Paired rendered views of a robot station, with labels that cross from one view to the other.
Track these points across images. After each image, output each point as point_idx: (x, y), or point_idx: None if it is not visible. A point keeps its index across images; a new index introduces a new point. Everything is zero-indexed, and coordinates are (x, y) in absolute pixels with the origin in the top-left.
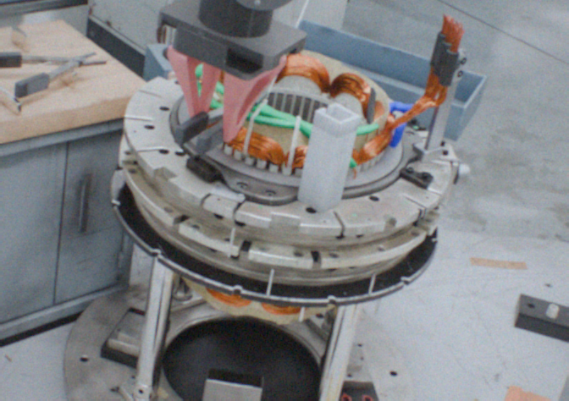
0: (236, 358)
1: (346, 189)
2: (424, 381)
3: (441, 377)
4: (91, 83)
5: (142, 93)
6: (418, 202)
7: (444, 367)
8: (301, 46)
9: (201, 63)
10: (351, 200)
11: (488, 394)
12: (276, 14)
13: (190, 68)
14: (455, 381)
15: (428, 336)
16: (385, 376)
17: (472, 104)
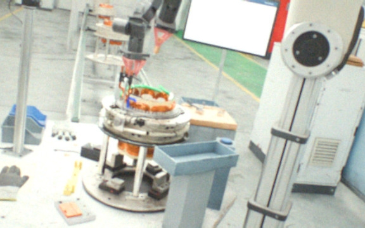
0: (142, 188)
1: (116, 99)
2: (104, 210)
3: (102, 214)
4: (197, 114)
5: (177, 104)
6: (106, 104)
7: (106, 218)
8: (124, 54)
9: (136, 61)
10: (114, 101)
11: (84, 209)
12: (263, 170)
13: (134, 59)
14: (98, 216)
15: (121, 223)
16: (109, 196)
17: (161, 155)
